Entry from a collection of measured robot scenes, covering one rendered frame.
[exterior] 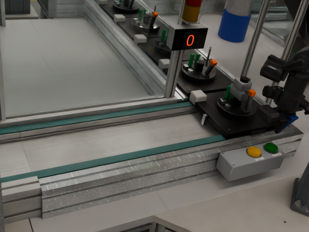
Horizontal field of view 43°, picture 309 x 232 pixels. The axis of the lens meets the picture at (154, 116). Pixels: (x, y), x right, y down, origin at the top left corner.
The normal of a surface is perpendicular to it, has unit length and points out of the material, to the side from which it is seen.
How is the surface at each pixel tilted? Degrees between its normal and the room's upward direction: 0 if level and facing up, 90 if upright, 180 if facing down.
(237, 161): 0
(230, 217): 0
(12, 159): 0
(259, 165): 90
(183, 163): 90
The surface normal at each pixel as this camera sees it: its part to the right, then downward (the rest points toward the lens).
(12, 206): 0.44, 0.55
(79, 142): 0.15, -0.82
